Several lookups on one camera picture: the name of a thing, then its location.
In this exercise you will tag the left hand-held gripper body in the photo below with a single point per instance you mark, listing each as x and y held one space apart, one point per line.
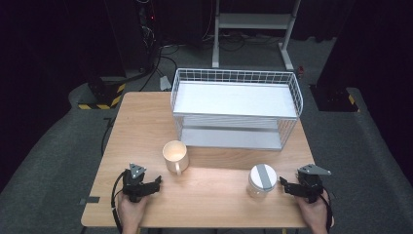
133 187

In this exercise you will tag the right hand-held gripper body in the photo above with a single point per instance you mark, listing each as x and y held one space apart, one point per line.
311 187

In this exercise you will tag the clear jar with white lid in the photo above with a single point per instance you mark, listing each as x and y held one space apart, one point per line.
262 182

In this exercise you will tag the cream ceramic cup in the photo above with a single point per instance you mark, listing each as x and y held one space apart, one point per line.
175 156

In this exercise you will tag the person's left hand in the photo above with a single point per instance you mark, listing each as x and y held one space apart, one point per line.
131 213

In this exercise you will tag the person's right hand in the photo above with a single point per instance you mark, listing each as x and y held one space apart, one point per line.
313 214

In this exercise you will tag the grey tape strip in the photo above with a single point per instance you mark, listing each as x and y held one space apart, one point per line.
91 200

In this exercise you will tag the black yellow striped base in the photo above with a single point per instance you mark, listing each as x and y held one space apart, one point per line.
104 94
334 99

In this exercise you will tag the grey power adapter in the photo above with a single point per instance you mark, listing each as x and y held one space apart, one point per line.
165 84

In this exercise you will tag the small red object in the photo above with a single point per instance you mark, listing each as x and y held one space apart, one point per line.
301 71

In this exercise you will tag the dark equipment tower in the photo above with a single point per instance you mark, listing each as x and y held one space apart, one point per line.
136 35

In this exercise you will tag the white metal stand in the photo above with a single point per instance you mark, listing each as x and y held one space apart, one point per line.
253 20

